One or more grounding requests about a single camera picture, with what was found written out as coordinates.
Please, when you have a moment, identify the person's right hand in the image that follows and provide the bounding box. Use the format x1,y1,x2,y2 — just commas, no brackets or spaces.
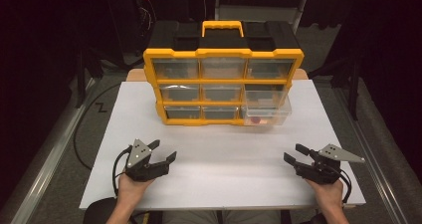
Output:
305,178,345,214

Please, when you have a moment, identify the yellow black organizer cabinet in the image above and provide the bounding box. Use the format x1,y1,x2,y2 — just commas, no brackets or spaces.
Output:
142,20,306,127

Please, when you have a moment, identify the aluminium frame rail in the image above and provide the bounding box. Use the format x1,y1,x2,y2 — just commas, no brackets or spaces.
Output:
9,77,98,224
330,84,422,224

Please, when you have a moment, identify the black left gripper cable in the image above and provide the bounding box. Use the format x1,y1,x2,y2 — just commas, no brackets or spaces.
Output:
111,145,132,198

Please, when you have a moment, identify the light grey background furniture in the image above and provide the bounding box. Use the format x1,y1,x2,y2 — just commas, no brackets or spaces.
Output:
214,0,307,35

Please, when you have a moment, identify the person's left leg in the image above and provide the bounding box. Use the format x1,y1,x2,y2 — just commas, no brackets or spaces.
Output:
161,210,219,224

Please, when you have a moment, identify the yellow carry handle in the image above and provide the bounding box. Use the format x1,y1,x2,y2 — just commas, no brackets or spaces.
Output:
201,20,245,39

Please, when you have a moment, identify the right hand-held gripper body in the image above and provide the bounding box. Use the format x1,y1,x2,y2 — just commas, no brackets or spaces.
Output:
294,142,366,185

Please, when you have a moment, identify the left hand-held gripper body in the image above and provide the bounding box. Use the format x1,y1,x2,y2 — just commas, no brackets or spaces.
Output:
123,137,171,183

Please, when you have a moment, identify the black floor cable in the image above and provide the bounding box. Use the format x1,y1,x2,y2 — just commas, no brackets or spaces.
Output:
73,82,124,172

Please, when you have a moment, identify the person's right leg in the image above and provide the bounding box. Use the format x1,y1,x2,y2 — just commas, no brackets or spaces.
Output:
222,210,282,224

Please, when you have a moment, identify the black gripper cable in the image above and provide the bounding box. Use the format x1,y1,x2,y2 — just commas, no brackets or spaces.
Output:
111,145,132,198
330,164,353,204

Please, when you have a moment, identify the person's left hand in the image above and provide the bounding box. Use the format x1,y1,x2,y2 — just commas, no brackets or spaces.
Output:
116,172,155,209

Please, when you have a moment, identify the person's leg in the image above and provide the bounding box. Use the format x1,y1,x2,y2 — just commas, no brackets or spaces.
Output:
161,210,219,224
222,210,282,224

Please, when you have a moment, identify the bundle of wires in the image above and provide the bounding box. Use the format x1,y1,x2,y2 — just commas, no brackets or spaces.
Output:
134,0,157,37

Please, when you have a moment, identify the dark metal stand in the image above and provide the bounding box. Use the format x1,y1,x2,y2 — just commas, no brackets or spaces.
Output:
74,47,88,110
347,60,361,121

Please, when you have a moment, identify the clear plastic drawer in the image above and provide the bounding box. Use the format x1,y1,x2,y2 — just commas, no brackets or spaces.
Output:
203,106,240,120
240,97,293,126
200,57,248,80
164,106,202,120
151,58,200,80
247,58,296,80
244,84,289,108
201,84,243,103
159,84,200,103

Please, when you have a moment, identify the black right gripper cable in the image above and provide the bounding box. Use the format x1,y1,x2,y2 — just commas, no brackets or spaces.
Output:
330,164,353,204

